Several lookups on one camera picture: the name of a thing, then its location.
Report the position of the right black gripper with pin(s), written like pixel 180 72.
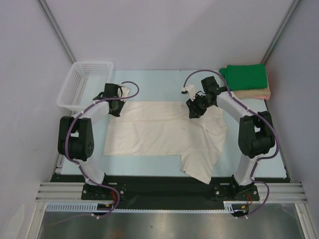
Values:
pixel 195 107

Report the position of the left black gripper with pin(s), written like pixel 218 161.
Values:
pixel 117 113

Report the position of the cream white t shirt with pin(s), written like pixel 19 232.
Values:
pixel 164 128

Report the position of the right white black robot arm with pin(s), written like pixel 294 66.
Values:
pixel 256 134

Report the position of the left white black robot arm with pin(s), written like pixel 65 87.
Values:
pixel 75 138

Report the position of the white plastic mesh basket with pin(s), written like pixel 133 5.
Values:
pixel 85 80

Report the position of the green folded t shirt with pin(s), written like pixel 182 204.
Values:
pixel 245 77

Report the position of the tan folded t shirt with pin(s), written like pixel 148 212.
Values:
pixel 250 94

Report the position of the pink folded t shirt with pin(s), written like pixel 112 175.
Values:
pixel 263 97

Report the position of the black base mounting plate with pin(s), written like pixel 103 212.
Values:
pixel 166 193

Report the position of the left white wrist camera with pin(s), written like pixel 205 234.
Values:
pixel 124 92

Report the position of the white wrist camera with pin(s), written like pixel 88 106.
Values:
pixel 190 91
pixel 124 92

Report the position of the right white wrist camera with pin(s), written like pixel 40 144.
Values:
pixel 190 91

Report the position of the white slotted cable duct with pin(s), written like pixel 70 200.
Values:
pixel 94 208

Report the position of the aluminium frame rail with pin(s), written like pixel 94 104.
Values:
pixel 73 192

